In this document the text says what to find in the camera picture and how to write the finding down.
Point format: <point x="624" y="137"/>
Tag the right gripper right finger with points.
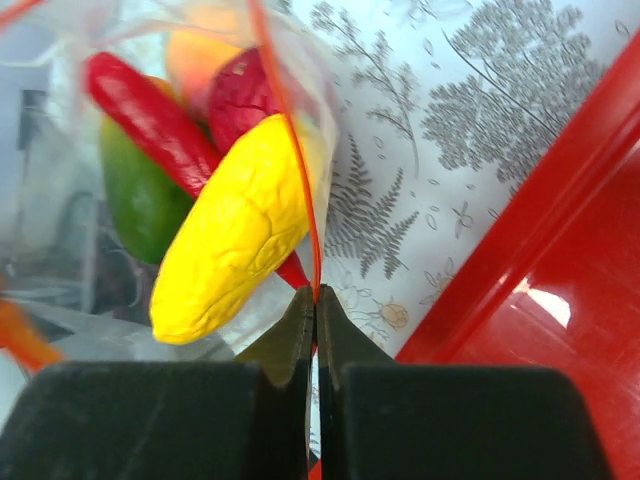
<point x="384" y="420"/>

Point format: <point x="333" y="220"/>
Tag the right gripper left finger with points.
<point x="242" y="419"/>

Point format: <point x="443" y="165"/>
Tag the yellow corn toy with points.
<point x="248" y="219"/>

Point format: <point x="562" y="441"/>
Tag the green orange mango toy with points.
<point x="147" y="207"/>

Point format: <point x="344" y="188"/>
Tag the clear zip top bag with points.
<point x="62" y="262"/>

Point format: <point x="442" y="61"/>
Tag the red chili pepper toy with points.
<point x="145" y="109"/>

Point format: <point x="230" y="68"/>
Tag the red pomegranate toy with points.
<point x="240" y="97"/>

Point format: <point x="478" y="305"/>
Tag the orange fruit toy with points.
<point x="193" y="57"/>

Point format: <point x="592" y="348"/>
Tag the red plastic tray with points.
<point x="555" y="281"/>

